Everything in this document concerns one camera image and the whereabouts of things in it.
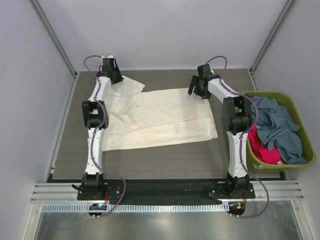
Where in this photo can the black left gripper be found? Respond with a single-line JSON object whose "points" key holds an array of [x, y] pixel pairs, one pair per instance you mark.
{"points": [[120, 78]]}

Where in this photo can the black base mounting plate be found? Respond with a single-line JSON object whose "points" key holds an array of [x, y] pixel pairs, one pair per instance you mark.
{"points": [[164, 192]]}

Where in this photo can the left aluminium corner post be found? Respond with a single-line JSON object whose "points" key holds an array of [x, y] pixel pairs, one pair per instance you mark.
{"points": [[53, 36]]}

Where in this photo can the grey blue t shirt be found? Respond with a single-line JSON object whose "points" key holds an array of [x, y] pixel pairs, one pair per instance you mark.
{"points": [[276, 128]]}

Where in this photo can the cream white t shirt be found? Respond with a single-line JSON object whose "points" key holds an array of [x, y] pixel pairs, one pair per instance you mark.
{"points": [[139, 119]]}

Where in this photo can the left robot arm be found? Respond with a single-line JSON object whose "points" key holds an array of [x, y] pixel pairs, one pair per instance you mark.
{"points": [[96, 121]]}

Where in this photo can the olive green plastic bin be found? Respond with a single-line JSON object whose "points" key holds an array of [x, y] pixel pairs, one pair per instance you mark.
{"points": [[254, 164]]}

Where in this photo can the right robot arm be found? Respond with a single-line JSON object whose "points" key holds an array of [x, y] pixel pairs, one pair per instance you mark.
{"points": [[236, 120]]}

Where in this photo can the aluminium frame rail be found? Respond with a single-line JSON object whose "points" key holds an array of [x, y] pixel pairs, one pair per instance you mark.
{"points": [[278, 190]]}

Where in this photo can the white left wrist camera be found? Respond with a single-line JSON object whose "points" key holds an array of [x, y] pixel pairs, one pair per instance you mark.
{"points": [[109, 57]]}

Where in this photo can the right aluminium corner post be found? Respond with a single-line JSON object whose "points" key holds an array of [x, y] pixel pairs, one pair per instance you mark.
{"points": [[281, 18]]}

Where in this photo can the red t shirt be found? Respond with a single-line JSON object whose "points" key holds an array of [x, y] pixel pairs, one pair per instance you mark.
{"points": [[260, 151]]}

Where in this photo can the white slotted cable duct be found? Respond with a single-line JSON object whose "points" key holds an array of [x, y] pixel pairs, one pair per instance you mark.
{"points": [[98, 208]]}

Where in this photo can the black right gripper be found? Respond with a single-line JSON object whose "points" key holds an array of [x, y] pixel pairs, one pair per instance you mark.
{"points": [[195, 80]]}

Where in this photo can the aluminium corner post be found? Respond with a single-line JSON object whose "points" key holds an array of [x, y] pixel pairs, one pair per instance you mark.
{"points": [[53, 36], [281, 18]]}

